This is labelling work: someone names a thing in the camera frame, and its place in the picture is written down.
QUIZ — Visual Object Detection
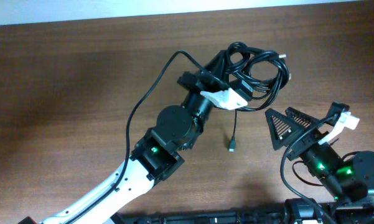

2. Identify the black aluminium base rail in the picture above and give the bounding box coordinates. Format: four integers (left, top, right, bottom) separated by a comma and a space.
106, 198, 374, 224

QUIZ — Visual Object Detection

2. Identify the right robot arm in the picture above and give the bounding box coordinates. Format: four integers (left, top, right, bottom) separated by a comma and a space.
265, 102, 374, 223

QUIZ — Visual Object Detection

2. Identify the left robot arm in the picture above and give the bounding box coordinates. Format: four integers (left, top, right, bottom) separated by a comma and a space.
41, 50, 253, 224

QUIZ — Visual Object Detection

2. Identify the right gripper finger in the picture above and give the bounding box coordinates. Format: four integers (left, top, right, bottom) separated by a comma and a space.
285, 107, 319, 129
265, 109, 299, 151

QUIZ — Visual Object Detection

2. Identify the black USB cable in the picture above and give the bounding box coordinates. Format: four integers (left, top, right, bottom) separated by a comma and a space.
224, 41, 291, 153

